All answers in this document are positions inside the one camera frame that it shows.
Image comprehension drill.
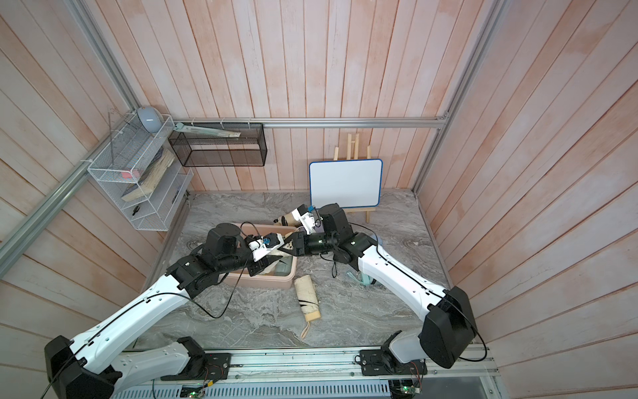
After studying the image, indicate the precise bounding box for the mint umbrella front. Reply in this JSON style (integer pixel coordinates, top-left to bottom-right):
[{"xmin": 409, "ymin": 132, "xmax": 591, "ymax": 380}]
[{"xmin": 274, "ymin": 257, "xmax": 293, "ymax": 277}]

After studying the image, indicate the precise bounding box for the white wire shelf rack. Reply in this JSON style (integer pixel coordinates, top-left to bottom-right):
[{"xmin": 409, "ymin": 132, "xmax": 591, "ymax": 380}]
[{"xmin": 88, "ymin": 112, "xmax": 193, "ymax": 232}]

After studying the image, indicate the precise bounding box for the beige umbrella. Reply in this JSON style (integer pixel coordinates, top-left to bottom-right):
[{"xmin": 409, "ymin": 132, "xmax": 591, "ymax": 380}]
[
  {"xmin": 273, "ymin": 213, "xmax": 300, "ymax": 228},
  {"xmin": 294, "ymin": 275, "xmax": 322, "ymax": 339},
  {"xmin": 261, "ymin": 252, "xmax": 294, "ymax": 277}
]

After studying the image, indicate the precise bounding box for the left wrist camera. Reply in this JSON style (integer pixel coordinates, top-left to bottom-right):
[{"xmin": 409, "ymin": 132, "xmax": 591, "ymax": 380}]
[{"xmin": 245, "ymin": 233, "xmax": 284, "ymax": 262}]

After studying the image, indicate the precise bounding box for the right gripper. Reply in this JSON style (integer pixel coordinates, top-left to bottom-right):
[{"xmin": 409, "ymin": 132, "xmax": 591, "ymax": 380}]
[{"xmin": 280, "ymin": 234, "xmax": 341, "ymax": 259}]

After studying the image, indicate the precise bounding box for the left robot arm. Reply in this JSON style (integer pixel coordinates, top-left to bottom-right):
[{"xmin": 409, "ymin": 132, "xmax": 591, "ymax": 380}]
[{"xmin": 45, "ymin": 223, "xmax": 285, "ymax": 398}]

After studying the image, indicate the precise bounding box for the book on shelf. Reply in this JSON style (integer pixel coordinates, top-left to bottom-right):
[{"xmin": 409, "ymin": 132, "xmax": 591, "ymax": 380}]
[{"xmin": 121, "ymin": 147, "xmax": 175, "ymax": 202}]

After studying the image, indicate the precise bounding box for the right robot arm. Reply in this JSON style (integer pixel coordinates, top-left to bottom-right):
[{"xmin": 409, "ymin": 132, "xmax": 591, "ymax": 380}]
[{"xmin": 280, "ymin": 203, "xmax": 480, "ymax": 369}]

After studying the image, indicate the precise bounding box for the grey round speaker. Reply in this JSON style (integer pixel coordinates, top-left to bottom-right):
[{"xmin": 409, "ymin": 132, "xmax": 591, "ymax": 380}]
[{"xmin": 136, "ymin": 106, "xmax": 164, "ymax": 135}]

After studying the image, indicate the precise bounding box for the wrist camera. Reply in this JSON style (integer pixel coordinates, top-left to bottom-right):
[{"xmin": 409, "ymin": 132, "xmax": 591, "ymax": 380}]
[
  {"xmin": 245, "ymin": 233, "xmax": 284, "ymax": 262},
  {"xmin": 292, "ymin": 204, "xmax": 321, "ymax": 234}
]

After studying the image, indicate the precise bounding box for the black wire basket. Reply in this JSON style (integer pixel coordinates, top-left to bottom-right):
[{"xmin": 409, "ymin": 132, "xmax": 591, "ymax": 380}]
[{"xmin": 169, "ymin": 122, "xmax": 267, "ymax": 167}]

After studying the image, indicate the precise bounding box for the flat item on basket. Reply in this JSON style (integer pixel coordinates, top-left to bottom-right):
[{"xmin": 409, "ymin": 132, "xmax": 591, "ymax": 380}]
[{"xmin": 174, "ymin": 122, "xmax": 241, "ymax": 139}]

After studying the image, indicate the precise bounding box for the pink plastic storage box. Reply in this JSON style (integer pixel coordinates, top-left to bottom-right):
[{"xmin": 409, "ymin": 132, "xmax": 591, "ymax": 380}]
[{"xmin": 239, "ymin": 224, "xmax": 297, "ymax": 289}]

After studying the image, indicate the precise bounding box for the mint umbrella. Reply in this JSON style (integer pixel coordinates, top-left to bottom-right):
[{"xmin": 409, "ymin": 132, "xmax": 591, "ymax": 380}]
[
  {"xmin": 347, "ymin": 271, "xmax": 376, "ymax": 286},
  {"xmin": 274, "ymin": 257, "xmax": 293, "ymax": 277}
]

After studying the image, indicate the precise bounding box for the white board blue frame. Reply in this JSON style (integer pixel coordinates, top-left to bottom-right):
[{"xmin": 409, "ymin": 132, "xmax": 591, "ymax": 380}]
[{"xmin": 309, "ymin": 159, "xmax": 384, "ymax": 209}]

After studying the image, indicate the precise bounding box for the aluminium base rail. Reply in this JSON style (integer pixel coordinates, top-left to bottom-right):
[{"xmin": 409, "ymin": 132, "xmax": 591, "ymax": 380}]
[{"xmin": 84, "ymin": 343, "xmax": 499, "ymax": 399}]

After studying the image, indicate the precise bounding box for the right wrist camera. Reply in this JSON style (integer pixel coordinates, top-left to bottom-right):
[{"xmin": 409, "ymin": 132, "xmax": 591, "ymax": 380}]
[{"xmin": 292, "ymin": 204, "xmax": 321, "ymax": 234}]

